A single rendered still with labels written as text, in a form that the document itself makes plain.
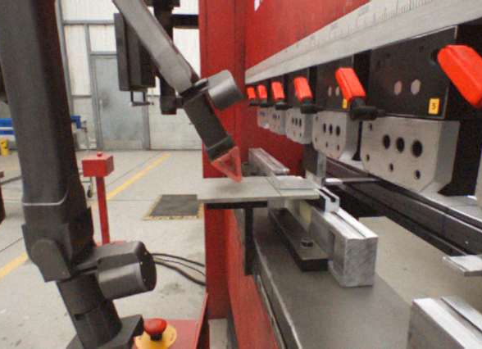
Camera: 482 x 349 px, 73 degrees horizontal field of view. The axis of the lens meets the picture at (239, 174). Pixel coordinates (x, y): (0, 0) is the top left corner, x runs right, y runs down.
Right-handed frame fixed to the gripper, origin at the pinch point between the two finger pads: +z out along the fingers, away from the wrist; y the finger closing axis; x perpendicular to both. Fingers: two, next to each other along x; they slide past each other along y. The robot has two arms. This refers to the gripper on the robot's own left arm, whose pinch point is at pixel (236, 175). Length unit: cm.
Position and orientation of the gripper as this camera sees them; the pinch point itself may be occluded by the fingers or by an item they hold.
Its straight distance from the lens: 75.2
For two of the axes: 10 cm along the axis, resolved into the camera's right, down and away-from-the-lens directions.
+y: -1.2, -2.3, 9.6
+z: 4.8, 8.4, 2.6
